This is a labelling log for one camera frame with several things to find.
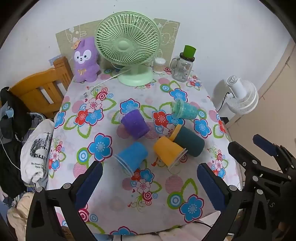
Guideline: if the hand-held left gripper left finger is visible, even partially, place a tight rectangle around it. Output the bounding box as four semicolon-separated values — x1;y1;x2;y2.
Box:
26;161;104;241

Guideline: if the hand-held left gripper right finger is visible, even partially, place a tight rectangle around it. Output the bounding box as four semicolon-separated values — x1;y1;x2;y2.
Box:
196;163;271;241

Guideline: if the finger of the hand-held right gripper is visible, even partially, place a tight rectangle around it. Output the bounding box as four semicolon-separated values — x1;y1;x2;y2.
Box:
228;141;290;183
253;134;296;172

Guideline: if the blue cup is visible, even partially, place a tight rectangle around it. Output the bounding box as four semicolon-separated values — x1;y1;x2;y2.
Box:
113;142;148;175

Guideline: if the dark green cup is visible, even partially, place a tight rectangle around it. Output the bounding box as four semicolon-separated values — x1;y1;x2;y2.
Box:
170;124;205;157

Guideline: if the yellow cup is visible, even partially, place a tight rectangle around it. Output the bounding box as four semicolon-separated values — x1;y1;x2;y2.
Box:
153;136;188;168

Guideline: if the teal transparent cup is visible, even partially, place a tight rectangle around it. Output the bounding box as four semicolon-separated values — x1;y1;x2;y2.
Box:
171;100;198;120

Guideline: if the purple cup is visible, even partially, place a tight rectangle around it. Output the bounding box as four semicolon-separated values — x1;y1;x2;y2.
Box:
120;109;150;140

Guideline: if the flowered tablecloth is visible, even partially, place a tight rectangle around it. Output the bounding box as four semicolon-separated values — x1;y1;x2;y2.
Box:
47;66;242;235

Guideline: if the white clip fan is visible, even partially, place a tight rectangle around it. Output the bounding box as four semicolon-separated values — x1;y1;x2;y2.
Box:
225;75;259;114

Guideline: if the white printed shirt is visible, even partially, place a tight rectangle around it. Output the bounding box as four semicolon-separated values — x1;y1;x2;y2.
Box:
20;118;55;186

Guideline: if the cream cloth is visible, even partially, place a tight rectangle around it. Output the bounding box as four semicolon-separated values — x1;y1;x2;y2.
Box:
7;192;37;241

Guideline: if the dark clothes pile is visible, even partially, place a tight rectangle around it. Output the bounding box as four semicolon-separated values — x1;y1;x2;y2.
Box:
0;87;33;193

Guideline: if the glass jar with green lid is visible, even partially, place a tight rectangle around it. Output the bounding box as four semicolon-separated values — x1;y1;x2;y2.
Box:
170;45;197;82

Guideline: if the cotton swab container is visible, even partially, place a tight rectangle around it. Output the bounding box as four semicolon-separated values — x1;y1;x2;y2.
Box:
153;58;166;75

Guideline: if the wooden chair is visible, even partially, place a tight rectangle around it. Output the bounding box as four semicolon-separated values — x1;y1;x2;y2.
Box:
9;56;74;118

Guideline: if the purple plush toy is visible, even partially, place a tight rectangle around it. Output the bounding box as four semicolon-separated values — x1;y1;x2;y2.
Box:
73;37;101;82

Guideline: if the green desk fan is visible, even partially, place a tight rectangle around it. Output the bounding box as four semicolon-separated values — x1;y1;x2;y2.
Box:
95;11;161;87

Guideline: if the black floor cable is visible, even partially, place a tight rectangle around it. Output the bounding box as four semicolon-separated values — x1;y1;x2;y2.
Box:
192;221;212;229

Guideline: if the black fan cable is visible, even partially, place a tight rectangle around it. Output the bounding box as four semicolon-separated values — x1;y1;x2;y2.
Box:
216;91;232;112

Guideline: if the thin white cable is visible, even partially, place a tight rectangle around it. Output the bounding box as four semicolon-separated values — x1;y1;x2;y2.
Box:
0;139;21;171

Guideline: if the white fan cable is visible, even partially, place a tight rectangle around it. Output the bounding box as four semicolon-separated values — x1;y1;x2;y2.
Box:
87;67;132;93

